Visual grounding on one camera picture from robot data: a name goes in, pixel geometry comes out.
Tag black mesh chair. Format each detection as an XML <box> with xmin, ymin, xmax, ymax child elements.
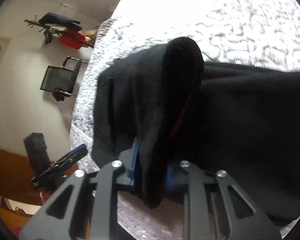
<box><xmin>39</xmin><ymin>56</ymin><xmax>82</xmax><ymax>103</ymax></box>

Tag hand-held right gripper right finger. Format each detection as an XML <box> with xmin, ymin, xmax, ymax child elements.
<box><xmin>165</xmin><ymin>160</ymin><xmax>282</xmax><ymax>240</ymax></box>

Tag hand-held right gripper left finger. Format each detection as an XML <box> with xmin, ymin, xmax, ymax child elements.
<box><xmin>19</xmin><ymin>137</ymin><xmax>141</xmax><ymax>240</ymax></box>

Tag wooden coat rack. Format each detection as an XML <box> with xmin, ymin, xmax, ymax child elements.
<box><xmin>24</xmin><ymin>15</ymin><xmax>97</xmax><ymax>49</ymax></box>

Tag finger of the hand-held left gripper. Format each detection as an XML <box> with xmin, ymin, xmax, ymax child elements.
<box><xmin>31</xmin><ymin>143</ymin><xmax>89</xmax><ymax>189</ymax></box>

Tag red hanging garment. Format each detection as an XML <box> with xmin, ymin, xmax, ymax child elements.
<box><xmin>59</xmin><ymin>31</ymin><xmax>87</xmax><ymax>51</ymax></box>

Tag brown wooden cabinet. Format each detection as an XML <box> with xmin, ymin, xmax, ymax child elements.
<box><xmin>0</xmin><ymin>145</ymin><xmax>78</xmax><ymax>207</ymax></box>

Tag grey quilted bedspread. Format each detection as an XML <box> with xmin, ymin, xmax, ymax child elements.
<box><xmin>69</xmin><ymin>0</ymin><xmax>300</xmax><ymax>240</ymax></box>

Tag black pants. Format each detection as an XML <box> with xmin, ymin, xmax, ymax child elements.
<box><xmin>92</xmin><ymin>37</ymin><xmax>300</xmax><ymax>227</ymax></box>

